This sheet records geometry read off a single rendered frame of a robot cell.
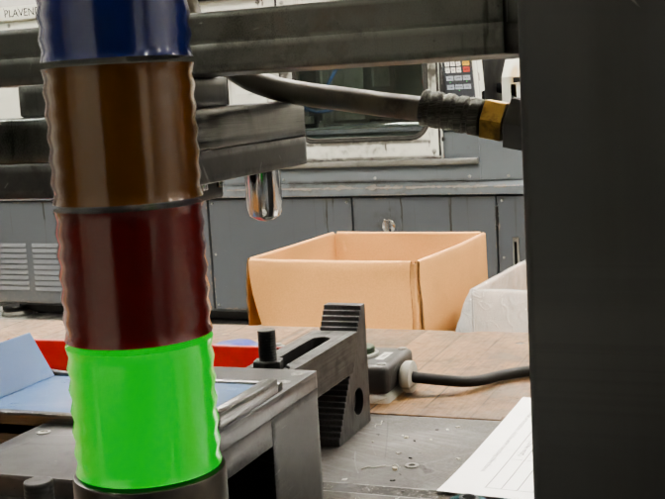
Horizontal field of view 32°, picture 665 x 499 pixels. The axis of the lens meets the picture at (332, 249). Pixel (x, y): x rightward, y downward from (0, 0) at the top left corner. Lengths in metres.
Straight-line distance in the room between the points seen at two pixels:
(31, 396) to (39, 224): 5.79
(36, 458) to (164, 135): 0.30
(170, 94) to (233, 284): 5.52
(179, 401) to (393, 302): 2.58
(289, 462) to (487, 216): 4.59
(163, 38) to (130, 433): 0.10
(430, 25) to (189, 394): 0.24
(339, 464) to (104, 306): 0.51
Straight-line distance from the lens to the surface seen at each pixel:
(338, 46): 0.50
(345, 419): 0.82
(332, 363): 0.79
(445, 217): 5.27
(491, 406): 0.90
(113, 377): 0.29
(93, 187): 0.28
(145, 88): 0.28
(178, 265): 0.29
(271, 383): 0.62
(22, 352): 0.69
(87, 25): 0.28
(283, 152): 0.63
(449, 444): 0.81
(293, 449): 0.65
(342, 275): 2.91
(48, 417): 0.61
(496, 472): 0.75
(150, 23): 0.28
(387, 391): 0.91
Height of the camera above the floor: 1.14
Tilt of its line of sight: 8 degrees down
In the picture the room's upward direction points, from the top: 3 degrees counter-clockwise
